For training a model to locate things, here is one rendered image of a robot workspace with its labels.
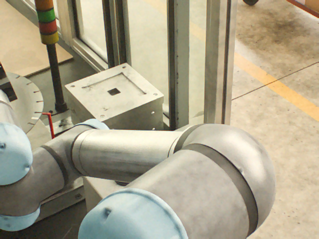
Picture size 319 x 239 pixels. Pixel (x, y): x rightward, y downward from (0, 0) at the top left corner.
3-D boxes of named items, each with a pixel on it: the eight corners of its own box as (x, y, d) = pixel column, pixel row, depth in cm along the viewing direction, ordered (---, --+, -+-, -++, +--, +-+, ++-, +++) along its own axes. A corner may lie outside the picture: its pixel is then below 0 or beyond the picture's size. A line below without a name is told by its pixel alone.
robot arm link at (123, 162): (303, 97, 65) (78, 105, 104) (235, 145, 59) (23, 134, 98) (334, 191, 68) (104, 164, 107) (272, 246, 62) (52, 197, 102)
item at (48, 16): (50, 12, 155) (49, 1, 153) (58, 19, 152) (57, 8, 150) (33, 17, 153) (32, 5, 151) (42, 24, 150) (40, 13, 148)
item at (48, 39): (54, 34, 159) (52, 23, 157) (61, 41, 156) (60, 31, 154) (38, 39, 157) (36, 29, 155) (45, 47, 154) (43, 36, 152)
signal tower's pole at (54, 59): (63, 105, 171) (52, 37, 158) (67, 110, 170) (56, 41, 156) (55, 108, 170) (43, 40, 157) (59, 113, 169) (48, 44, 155)
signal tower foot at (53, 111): (72, 100, 173) (71, 93, 171) (78, 106, 170) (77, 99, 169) (44, 111, 169) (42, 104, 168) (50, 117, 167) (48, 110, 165)
